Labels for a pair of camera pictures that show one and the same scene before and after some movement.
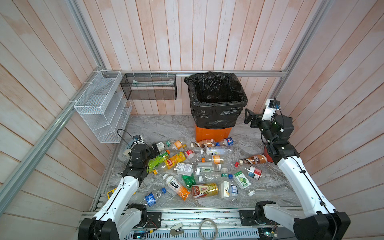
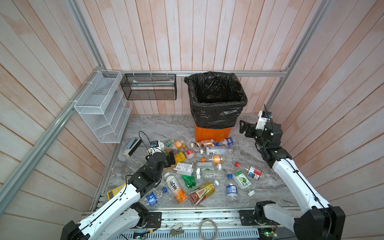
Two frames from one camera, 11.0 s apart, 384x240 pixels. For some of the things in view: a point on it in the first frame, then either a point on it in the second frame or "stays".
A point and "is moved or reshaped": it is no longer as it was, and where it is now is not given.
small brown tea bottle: x=206 y=143 stays
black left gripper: x=156 y=152 to x=172 y=161
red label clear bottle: x=251 y=171 stays
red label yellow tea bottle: x=201 y=190 is moved or reshaped
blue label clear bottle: x=151 y=197 stays
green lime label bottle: x=241 y=180 stays
